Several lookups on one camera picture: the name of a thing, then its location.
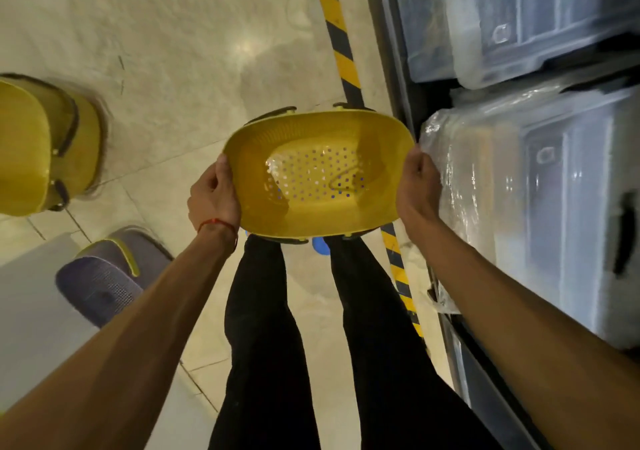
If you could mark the blue right slipper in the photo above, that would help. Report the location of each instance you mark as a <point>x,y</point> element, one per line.
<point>321,247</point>

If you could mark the clear wrapped storage box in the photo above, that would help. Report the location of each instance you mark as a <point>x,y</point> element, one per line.
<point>565,214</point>

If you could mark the person's left hand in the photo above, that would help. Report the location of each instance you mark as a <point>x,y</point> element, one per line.
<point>212,199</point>

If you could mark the person's right forearm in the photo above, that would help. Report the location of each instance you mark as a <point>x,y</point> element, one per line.
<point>525,329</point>

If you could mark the clear plastic storage box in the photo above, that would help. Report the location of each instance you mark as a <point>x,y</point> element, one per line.
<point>525,14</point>

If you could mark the yellow grey display platform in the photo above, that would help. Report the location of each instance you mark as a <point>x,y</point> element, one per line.
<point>30,314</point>

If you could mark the black metal shelf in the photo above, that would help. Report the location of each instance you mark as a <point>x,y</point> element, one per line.
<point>480,389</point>

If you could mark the person's right hand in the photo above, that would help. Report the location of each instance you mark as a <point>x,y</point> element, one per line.
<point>420,194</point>

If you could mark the person's left forearm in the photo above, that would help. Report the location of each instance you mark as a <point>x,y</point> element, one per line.
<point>125,339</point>

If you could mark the black trousers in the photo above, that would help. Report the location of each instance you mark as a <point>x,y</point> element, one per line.
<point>270,364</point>

